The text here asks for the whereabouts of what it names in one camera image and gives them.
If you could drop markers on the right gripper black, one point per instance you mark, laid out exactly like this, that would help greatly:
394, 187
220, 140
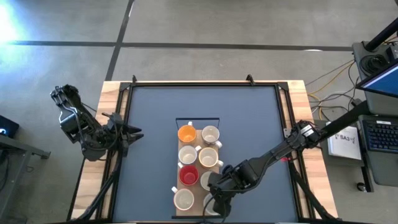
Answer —
225, 183

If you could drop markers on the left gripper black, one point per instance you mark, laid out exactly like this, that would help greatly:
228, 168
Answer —
119, 135

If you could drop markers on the white mug blue leaf print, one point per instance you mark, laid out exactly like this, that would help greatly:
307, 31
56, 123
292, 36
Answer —
204, 182

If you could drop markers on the grey patterned mug red rim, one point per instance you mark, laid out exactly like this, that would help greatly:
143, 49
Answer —
183, 199

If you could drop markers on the red white lattice mug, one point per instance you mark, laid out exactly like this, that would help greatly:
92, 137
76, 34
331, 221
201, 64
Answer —
188, 175

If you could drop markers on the yellow mug white interior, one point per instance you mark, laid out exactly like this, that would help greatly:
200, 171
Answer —
209, 157

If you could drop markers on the orange coffee mug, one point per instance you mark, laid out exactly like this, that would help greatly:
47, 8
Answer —
186, 134

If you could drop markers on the red striped white mug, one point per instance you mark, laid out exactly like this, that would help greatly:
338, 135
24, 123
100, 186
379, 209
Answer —
187, 155

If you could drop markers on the pale patterned coffee mug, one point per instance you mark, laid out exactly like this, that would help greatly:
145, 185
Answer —
210, 135

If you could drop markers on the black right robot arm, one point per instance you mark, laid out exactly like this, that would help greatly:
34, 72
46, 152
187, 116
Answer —
273, 155

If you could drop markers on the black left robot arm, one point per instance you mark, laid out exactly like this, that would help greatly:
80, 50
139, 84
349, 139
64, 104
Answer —
77, 124

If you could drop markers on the grey-blue table mat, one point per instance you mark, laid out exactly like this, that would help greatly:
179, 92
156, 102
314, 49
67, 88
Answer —
155, 102

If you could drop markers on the black diagonal support strut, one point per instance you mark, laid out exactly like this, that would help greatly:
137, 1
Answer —
99, 193
308, 193

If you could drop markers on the grey metal bench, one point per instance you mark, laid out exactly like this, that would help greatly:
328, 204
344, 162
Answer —
18, 147

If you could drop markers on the black device blue light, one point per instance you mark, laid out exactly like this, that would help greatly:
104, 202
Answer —
7, 126

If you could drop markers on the white printed paper sheet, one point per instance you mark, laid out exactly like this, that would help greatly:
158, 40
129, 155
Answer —
345, 146

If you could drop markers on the black castor wheel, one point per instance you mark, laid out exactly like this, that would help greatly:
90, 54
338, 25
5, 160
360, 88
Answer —
361, 186

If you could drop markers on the black keyboard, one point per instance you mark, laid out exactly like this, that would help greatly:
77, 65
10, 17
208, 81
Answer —
384, 137

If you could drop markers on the grey equipment cart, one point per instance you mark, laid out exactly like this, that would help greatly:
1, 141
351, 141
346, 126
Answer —
382, 105

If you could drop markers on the computer monitor blue screen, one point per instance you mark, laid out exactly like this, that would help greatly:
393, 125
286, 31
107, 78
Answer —
385, 82

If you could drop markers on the small black box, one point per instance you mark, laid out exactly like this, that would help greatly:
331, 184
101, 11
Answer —
392, 52

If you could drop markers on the black pole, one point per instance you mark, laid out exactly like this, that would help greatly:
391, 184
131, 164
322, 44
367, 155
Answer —
382, 35

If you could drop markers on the black frame clamp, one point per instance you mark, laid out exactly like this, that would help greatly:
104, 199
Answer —
250, 79
134, 79

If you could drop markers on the black aluminium table frame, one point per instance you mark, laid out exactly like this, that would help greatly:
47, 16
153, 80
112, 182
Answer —
202, 84

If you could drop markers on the silver metal bracket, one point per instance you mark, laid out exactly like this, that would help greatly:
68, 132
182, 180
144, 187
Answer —
286, 132

